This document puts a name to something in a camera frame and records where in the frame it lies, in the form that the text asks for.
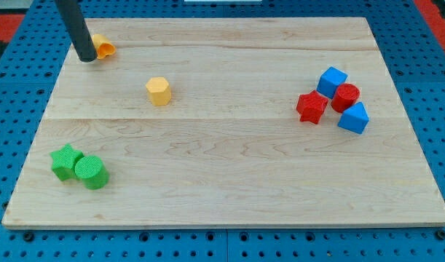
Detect green star block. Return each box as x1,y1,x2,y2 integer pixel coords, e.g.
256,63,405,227
50,143,84,181

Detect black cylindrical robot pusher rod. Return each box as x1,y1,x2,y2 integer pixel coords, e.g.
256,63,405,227
54,0,97,63

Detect red cylinder block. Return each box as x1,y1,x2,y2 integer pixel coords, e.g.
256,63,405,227
331,83,361,113

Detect green cylinder block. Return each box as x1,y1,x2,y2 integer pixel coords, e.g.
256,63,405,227
74,156,109,190

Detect blue triangle block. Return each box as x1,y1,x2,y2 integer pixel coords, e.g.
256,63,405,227
338,102,369,135

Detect light wooden board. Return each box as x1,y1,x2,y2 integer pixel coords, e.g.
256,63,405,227
2,17,445,230

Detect blue cube block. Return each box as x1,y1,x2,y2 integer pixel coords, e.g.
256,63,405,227
316,67,348,99

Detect yellow hexagon block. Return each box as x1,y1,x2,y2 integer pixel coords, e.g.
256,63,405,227
145,76,172,106

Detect red star block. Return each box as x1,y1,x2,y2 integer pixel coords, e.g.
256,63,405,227
296,90,328,124

